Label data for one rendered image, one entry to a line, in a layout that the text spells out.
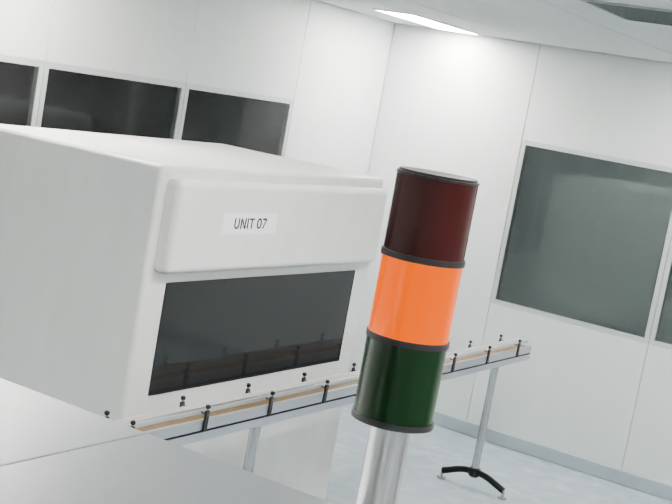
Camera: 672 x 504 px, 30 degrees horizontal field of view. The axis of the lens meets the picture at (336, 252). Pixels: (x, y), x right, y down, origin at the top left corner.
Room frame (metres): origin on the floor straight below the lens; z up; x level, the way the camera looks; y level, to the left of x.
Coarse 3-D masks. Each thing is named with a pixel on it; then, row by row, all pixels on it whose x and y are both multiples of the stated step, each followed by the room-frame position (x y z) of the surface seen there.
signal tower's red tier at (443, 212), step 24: (408, 192) 0.72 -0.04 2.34; (432, 192) 0.72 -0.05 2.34; (456, 192) 0.72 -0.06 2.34; (408, 216) 0.72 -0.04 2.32; (432, 216) 0.72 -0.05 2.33; (456, 216) 0.72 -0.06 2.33; (384, 240) 0.74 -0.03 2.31; (408, 240) 0.72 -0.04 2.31; (432, 240) 0.72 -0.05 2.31; (456, 240) 0.72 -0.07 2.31
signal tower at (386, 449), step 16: (416, 176) 0.72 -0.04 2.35; (432, 176) 0.72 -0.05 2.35; (448, 176) 0.73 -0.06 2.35; (400, 256) 0.72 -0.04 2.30; (384, 336) 0.72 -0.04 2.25; (384, 432) 0.73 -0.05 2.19; (400, 432) 0.72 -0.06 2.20; (416, 432) 0.72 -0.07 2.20; (368, 448) 0.74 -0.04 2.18; (384, 448) 0.73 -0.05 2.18; (400, 448) 0.73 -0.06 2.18; (368, 464) 0.73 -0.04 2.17; (384, 464) 0.73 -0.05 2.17; (400, 464) 0.73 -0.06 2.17; (368, 480) 0.73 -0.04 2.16; (384, 480) 0.73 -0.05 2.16; (400, 480) 0.74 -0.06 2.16; (368, 496) 0.73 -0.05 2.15; (384, 496) 0.73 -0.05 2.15
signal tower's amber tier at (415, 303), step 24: (384, 264) 0.73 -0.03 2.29; (408, 264) 0.72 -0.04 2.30; (384, 288) 0.73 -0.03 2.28; (408, 288) 0.72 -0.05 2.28; (432, 288) 0.72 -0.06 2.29; (456, 288) 0.73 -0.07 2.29; (384, 312) 0.72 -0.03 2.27; (408, 312) 0.72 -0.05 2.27; (432, 312) 0.72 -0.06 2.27; (408, 336) 0.72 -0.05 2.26; (432, 336) 0.72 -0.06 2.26
